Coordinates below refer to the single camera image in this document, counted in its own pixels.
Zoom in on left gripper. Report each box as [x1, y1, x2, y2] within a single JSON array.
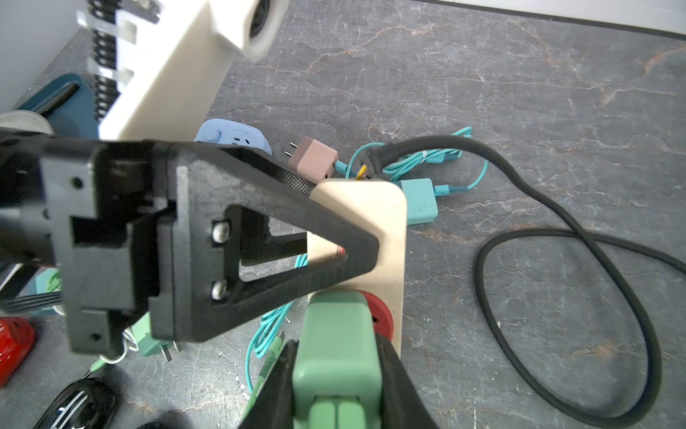
[[1, 133, 182, 357]]

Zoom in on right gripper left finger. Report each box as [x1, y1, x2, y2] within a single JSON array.
[[239, 341, 298, 429]]

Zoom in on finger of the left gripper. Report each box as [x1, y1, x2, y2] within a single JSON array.
[[148, 141, 382, 344]]

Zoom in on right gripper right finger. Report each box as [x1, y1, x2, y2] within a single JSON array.
[[375, 334, 438, 429]]

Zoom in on teal cable pink charger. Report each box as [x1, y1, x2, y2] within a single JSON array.
[[243, 251, 309, 398]]

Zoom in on light green charger white cable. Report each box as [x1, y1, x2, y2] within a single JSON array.
[[128, 310, 183, 363]]

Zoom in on white charging cable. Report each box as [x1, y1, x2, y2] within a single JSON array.
[[50, 299, 140, 374]]

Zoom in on red shaver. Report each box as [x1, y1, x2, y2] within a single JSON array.
[[0, 316, 36, 388]]

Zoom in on beige power strip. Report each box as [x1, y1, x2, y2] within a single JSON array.
[[307, 179, 407, 353]]

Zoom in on blue power strip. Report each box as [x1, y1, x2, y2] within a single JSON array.
[[195, 118, 273, 155]]

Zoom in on teal plastic tray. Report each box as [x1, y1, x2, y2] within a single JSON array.
[[17, 73, 98, 139]]

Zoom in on round grey plate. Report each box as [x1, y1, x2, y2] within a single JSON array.
[[0, 110, 54, 135]]

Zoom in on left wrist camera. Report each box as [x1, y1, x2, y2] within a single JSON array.
[[76, 1, 289, 141]]

